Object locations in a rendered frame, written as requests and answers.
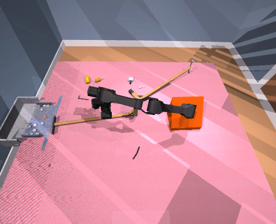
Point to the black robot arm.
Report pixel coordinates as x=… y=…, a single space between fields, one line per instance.
x=104 y=95

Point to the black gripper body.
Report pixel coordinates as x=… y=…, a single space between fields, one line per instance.
x=106 y=114

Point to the long-handled scraper with dark grey blade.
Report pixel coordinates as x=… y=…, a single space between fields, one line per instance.
x=130 y=113

